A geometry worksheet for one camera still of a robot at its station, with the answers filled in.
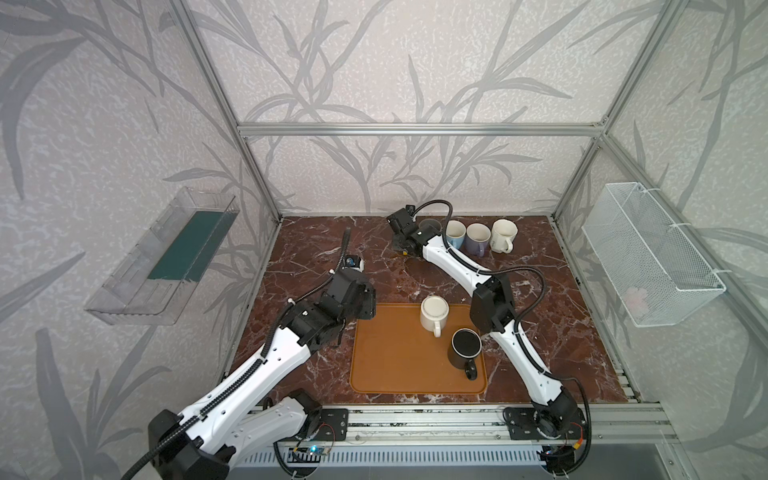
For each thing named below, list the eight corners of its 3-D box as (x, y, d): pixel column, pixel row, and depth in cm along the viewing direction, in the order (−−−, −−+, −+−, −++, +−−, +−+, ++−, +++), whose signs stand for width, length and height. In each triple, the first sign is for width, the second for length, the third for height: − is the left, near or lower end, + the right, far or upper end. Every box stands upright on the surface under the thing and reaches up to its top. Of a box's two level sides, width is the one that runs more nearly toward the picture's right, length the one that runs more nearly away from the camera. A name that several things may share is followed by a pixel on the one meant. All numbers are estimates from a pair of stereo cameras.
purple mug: (466, 263, 108) (471, 246, 101) (462, 239, 116) (466, 222, 108) (488, 263, 108) (494, 246, 101) (483, 239, 116) (488, 222, 108)
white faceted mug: (483, 258, 110) (490, 239, 101) (489, 236, 117) (496, 216, 109) (506, 265, 108) (515, 246, 100) (511, 242, 115) (519, 222, 107)
